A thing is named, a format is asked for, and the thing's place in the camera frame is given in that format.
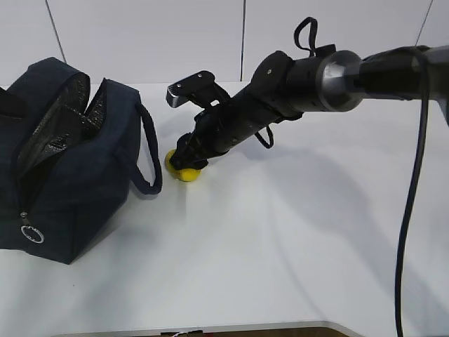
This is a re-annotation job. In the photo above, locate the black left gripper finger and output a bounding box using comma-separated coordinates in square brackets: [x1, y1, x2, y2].
[0, 88, 27, 118]

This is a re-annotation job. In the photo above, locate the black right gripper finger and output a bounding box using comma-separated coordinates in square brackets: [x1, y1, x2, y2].
[170, 135, 196, 169]
[185, 151, 210, 170]

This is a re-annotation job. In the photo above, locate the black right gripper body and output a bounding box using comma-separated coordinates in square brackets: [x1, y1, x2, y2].
[185, 51, 302, 159]

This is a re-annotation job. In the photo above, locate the yellow lemon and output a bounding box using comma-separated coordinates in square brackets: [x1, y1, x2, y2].
[164, 150, 201, 183]

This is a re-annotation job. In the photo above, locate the dark blue lunch bag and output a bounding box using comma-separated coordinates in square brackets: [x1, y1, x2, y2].
[1, 58, 162, 264]

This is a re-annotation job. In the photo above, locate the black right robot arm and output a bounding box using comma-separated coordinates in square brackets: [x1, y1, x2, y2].
[166, 45, 448, 170]

